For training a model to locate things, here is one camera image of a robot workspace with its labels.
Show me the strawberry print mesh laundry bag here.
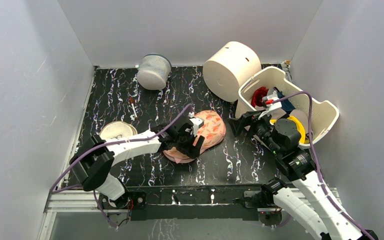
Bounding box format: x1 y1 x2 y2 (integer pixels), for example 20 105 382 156
163 110 227 164

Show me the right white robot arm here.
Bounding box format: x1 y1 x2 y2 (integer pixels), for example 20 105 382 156
228 111 378 240

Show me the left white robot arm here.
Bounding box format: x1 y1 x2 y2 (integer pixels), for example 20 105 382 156
70 115 205 208

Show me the yellow bra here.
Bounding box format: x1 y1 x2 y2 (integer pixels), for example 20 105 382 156
269 116 310 144

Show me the cream perforated laundry basket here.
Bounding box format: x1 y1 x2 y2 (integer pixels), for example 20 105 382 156
235 66 340 144

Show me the red garment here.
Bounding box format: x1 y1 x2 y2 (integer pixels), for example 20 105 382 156
251 86 269 108

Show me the blue garment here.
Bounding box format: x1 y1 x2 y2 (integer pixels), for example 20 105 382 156
273 87 296 114

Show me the small white red pen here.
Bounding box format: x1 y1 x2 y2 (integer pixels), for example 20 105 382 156
129 97 138 119

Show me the cream round tub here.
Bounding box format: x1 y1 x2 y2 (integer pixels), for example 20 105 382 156
202 41 262 102

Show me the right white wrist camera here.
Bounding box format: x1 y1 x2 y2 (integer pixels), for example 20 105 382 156
258 93 282 120

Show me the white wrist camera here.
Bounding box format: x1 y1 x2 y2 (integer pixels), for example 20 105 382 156
258 93 282 120
188 111 204 137

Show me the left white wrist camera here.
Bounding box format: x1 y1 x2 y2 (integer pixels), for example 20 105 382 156
188 111 204 137

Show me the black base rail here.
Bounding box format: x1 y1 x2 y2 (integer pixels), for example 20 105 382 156
105 183 299 222

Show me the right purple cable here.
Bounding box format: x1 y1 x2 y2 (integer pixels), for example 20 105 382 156
271 91 377 240

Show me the purple cable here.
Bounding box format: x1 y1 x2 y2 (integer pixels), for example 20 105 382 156
48 103 195 195
271 91 377 240

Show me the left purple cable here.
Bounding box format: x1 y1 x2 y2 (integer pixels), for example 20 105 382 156
48 103 195 195

